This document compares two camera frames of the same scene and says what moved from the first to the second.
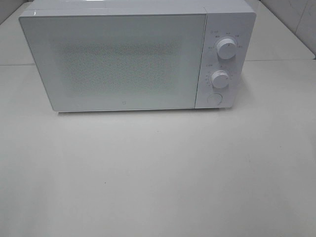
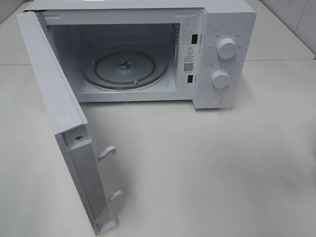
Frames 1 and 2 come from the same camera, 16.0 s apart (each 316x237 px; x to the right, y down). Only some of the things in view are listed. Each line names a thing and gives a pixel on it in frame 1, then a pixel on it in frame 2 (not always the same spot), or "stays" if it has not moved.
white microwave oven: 134,55 stays
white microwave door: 95,61 -> 69,125
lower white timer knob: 220,79 stays
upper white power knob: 226,48 stays
